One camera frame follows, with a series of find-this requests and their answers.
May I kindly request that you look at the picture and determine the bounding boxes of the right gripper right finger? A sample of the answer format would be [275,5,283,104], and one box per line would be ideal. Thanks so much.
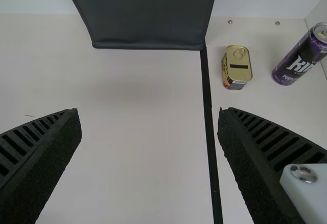
[217,107,327,224]

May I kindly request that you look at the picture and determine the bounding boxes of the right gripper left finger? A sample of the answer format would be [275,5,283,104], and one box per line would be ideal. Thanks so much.
[0,108,83,224]

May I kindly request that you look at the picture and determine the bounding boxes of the black strip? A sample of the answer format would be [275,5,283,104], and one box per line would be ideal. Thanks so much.
[200,44,224,224]

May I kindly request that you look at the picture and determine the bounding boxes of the rectangular gold-lidded tin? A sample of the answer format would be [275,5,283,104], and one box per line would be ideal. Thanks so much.
[221,44,253,91]

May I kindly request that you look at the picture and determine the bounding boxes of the purple drink can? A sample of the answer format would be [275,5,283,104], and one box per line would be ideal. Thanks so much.
[271,21,327,86]

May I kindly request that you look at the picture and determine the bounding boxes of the dark grey bag with straps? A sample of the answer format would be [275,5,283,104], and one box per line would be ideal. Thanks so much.
[60,0,221,52]

